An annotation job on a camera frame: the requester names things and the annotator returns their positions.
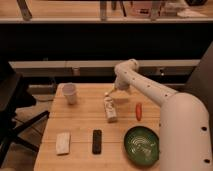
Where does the pale translucent gripper finger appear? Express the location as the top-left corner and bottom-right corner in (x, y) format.
(104, 87), (117, 97)

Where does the green bowl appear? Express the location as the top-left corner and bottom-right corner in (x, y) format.
(123, 126), (159, 167)

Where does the black office chair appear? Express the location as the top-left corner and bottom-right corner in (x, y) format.
(0, 59), (49, 167)

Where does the orange carrot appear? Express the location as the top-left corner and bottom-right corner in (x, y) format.
(135, 103), (142, 121)

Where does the wooden shelf with items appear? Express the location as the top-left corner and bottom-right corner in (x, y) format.
(0, 0), (213, 23)

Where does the black remote control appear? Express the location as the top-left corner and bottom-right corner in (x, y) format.
(92, 130), (102, 154)

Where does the white paper cup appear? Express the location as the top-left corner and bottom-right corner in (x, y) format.
(62, 83), (77, 105)

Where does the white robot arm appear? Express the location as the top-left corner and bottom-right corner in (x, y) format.
(112, 59), (213, 171)

